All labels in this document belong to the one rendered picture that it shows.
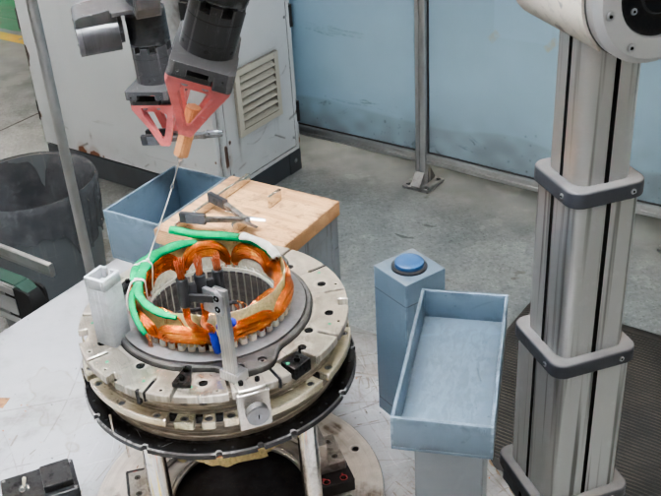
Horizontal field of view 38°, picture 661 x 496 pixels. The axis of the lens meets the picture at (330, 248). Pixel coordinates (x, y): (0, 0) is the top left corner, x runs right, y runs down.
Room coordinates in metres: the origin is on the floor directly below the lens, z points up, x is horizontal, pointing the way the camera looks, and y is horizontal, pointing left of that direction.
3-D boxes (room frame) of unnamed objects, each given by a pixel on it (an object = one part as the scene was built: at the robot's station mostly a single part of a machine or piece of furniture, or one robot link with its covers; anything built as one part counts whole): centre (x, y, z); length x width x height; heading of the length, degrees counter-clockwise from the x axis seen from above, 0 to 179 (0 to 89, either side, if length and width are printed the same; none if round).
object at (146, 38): (1.32, 0.24, 1.33); 0.07 x 0.06 x 0.07; 106
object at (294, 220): (1.23, 0.12, 1.05); 0.20 x 0.19 x 0.02; 57
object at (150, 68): (1.32, 0.23, 1.27); 0.10 x 0.07 x 0.07; 167
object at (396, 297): (1.11, -0.11, 0.91); 0.07 x 0.07 x 0.25; 34
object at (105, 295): (0.90, 0.25, 1.14); 0.03 x 0.03 x 0.09; 60
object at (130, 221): (1.32, 0.25, 0.92); 0.17 x 0.11 x 0.28; 147
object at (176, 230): (1.02, 0.13, 1.15); 0.15 x 0.04 x 0.02; 60
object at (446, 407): (0.88, -0.13, 0.92); 0.25 x 0.11 x 0.28; 166
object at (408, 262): (1.11, -0.11, 1.04); 0.04 x 0.04 x 0.01
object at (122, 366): (0.95, 0.14, 1.09); 0.32 x 0.32 x 0.01
